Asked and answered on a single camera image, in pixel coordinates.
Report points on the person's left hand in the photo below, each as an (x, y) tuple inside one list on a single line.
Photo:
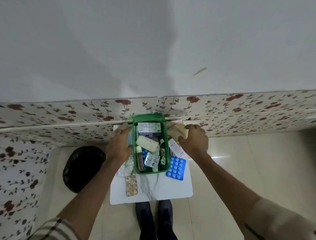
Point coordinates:
[(118, 148)]

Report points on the person's right hand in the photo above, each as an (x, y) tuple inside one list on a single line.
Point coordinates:
[(196, 142)]

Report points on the person's left fingers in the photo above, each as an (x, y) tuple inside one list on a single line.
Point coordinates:
[(123, 132)]

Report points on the person's right fingers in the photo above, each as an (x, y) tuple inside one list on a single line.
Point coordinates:
[(195, 128)]

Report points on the wide beige paper packet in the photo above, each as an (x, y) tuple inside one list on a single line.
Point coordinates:
[(177, 131)]

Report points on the person's right forearm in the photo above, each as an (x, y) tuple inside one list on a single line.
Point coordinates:
[(222, 183)]

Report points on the person's left forearm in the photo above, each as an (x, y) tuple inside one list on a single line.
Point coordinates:
[(96, 188)]

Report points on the green plastic basket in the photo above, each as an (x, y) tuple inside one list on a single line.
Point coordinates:
[(134, 148)]

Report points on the white medicine box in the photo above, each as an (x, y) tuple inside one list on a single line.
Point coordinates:
[(149, 127)]

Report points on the dark blue medicine box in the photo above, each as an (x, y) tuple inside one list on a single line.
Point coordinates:
[(149, 135)]

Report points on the white rolled bandage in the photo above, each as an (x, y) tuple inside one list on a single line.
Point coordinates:
[(147, 144)]

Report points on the white printed medicine packet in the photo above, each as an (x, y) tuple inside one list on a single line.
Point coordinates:
[(175, 148)]

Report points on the small blue blister pack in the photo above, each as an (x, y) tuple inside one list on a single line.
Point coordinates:
[(145, 153)]

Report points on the brown bottle with white cap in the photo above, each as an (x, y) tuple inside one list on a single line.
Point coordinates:
[(140, 160)]

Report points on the crumpled silver blister pack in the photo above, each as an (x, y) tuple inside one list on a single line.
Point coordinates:
[(125, 168)]

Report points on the green sachet strip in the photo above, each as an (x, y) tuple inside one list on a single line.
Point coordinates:
[(163, 158)]

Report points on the large blue tablet blister pack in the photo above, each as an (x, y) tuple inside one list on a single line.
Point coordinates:
[(176, 168)]

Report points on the orange tablet blister pack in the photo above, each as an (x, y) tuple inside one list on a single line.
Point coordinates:
[(131, 185)]

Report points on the black trash bag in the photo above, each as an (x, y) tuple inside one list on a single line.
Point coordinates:
[(82, 168)]

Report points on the person's left leg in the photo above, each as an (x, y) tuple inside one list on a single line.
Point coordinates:
[(145, 221)]

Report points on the person's leg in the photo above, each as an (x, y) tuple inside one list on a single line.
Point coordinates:
[(145, 221), (166, 220)]

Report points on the person's right leg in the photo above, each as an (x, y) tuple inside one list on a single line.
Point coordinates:
[(166, 220)]

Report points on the person's left sleeve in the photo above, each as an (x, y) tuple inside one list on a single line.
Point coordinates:
[(53, 230)]

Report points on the person's sleeve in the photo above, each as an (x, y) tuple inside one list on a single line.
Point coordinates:
[(284, 221), (53, 230)]

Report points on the person's right sleeve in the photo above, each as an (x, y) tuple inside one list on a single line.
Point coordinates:
[(284, 221)]

